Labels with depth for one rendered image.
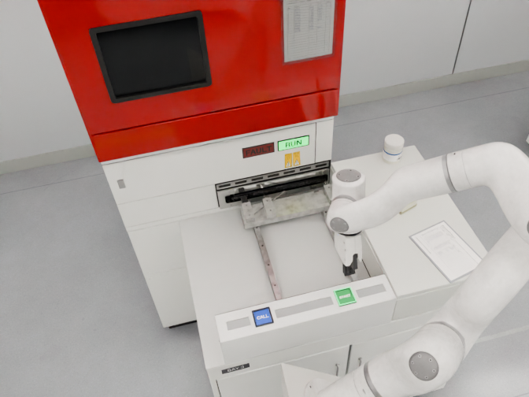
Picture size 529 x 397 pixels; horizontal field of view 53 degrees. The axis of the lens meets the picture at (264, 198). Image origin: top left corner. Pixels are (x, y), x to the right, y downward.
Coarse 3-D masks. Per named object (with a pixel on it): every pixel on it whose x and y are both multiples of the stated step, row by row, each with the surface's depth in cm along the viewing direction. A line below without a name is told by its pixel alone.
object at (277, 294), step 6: (258, 228) 195; (258, 234) 194; (258, 240) 192; (264, 246) 190; (264, 252) 188; (264, 258) 186; (264, 264) 186; (270, 264) 184; (270, 270) 182; (270, 276) 181; (270, 282) 181; (276, 282) 179; (276, 288) 177; (276, 294) 176
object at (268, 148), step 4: (268, 144) 187; (272, 144) 187; (248, 148) 186; (252, 148) 186; (256, 148) 186; (260, 148) 187; (264, 148) 188; (268, 148) 188; (272, 148) 188; (244, 152) 186; (248, 152) 187; (252, 152) 187; (256, 152) 188; (260, 152) 188; (264, 152) 189; (268, 152) 189; (244, 156) 188; (248, 156) 188
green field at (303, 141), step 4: (308, 136) 189; (288, 140) 188; (292, 140) 188; (296, 140) 189; (300, 140) 189; (304, 140) 190; (308, 140) 190; (280, 144) 188; (284, 144) 188; (288, 144) 189; (292, 144) 189; (296, 144) 190; (300, 144) 190; (304, 144) 191; (280, 148) 189; (284, 148) 190; (288, 148) 190
